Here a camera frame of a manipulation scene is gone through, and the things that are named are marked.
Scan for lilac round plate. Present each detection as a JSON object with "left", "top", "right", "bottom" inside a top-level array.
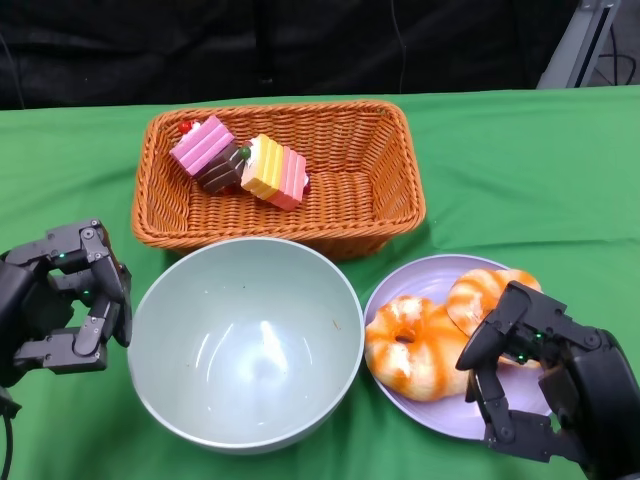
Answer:
[{"left": 363, "top": 253, "right": 566, "bottom": 441}]

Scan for magenta pink cake slice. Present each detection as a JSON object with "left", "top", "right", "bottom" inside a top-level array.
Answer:
[{"left": 169, "top": 114, "right": 236, "bottom": 177}]

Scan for brown chocolate cake slice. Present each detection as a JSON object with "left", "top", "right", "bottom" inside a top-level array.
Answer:
[{"left": 194, "top": 142, "right": 251, "bottom": 194}]

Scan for black floor cables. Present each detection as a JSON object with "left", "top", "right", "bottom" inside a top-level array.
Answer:
[{"left": 594, "top": 9, "right": 640, "bottom": 86}]

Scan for grey metal stand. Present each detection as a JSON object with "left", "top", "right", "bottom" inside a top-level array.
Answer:
[{"left": 537, "top": 0, "right": 626, "bottom": 90}]

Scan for orange striped bread ring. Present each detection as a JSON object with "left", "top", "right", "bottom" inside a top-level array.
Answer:
[
  {"left": 446, "top": 268, "right": 544, "bottom": 369},
  {"left": 364, "top": 294, "right": 484, "bottom": 403}
]

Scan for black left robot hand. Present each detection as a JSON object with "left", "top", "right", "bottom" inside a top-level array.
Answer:
[{"left": 0, "top": 218, "right": 134, "bottom": 389}]

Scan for orange wicker basket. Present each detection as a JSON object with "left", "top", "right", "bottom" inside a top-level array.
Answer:
[{"left": 130, "top": 99, "right": 427, "bottom": 262}]

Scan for grey-green bowl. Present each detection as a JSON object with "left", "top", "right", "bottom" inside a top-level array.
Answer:
[{"left": 126, "top": 236, "right": 365, "bottom": 455}]

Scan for black backdrop curtain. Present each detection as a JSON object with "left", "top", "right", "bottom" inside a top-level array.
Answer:
[{"left": 0, "top": 0, "right": 576, "bottom": 111}]

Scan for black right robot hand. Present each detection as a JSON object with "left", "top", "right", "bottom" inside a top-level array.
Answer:
[{"left": 455, "top": 280, "right": 640, "bottom": 480}]

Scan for thin hanging black cable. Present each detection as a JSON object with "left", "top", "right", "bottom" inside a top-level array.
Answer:
[{"left": 389, "top": 0, "right": 409, "bottom": 95}]

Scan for yellow cake slice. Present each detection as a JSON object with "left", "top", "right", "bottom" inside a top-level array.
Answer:
[{"left": 237, "top": 133, "right": 286, "bottom": 200}]

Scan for green tablecloth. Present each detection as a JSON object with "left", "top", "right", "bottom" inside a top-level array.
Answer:
[{"left": 0, "top": 83, "right": 640, "bottom": 480}]

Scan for salmon pink cake slice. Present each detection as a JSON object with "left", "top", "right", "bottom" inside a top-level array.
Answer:
[{"left": 264, "top": 147, "right": 311, "bottom": 211}]

